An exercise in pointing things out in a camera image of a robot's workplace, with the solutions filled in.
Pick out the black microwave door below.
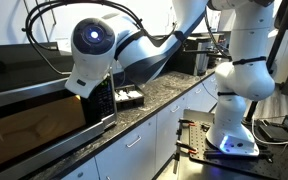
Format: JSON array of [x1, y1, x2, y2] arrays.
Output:
[[0, 91, 106, 180]]

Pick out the bag of white plastic cutlery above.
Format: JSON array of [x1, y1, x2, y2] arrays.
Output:
[[114, 89, 130, 102], [127, 89, 143, 100]]

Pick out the black plastic tray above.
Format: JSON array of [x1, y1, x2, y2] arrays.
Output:
[[113, 83, 145, 109]]

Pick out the orange tipped black clamp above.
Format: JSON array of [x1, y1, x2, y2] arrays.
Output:
[[178, 118, 197, 128], [175, 139, 198, 155]]

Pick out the white lower cabinets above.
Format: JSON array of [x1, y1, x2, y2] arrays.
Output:
[[60, 74, 220, 180]]

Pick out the white cabinets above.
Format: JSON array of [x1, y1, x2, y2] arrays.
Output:
[[0, 0, 222, 48], [60, 74, 220, 180]]

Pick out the black coffee machine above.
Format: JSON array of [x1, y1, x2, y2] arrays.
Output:
[[170, 33, 233, 77]]

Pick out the black flat box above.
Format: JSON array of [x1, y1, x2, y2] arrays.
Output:
[[257, 123, 288, 142]]

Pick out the white upper cabinets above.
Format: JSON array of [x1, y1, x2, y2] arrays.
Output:
[[0, 0, 222, 48]]

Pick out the black breadboard robot table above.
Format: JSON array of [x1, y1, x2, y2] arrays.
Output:
[[173, 108, 288, 180]]

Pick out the white cable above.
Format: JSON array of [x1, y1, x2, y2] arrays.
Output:
[[250, 116, 288, 146]]

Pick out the black arm cable loom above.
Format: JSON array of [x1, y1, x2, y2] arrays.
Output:
[[21, 0, 233, 77]]

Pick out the black camera stand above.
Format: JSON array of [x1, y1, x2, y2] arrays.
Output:
[[243, 0, 288, 123]]

